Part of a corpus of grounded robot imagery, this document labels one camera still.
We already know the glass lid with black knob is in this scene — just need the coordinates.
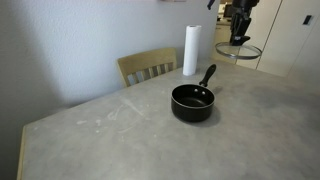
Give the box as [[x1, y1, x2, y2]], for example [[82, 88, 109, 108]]
[[214, 35, 264, 61]]

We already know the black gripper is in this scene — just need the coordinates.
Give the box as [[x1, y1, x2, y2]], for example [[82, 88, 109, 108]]
[[229, 0, 260, 38]]

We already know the black pot with handle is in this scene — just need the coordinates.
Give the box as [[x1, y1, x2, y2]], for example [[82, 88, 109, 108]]
[[170, 63, 218, 123]]

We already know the beige narrow cabinet door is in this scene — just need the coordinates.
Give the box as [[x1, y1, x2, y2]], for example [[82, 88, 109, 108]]
[[235, 0, 284, 71]]

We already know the wooden chair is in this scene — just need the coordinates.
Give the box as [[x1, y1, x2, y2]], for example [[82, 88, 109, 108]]
[[116, 46, 179, 88]]

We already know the white paper towel roll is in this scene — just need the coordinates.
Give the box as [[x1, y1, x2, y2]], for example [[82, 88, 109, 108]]
[[182, 24, 203, 77]]

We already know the beige wide cabinet door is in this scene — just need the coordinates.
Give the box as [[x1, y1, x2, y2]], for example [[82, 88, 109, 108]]
[[256, 0, 320, 78]]

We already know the black wall switch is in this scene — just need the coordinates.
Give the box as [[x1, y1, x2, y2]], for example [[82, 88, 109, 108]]
[[302, 14, 314, 26]]

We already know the beige low cabinet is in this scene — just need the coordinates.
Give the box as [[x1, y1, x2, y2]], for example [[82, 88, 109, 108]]
[[213, 23, 238, 65]]

